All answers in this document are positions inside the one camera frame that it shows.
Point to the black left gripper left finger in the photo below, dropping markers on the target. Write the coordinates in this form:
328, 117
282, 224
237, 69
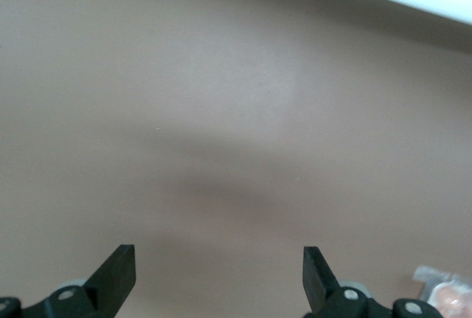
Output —
110, 281

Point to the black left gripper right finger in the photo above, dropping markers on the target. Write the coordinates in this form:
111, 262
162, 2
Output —
319, 281

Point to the clear plastic egg carton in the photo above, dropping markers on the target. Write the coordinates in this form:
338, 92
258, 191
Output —
427, 273

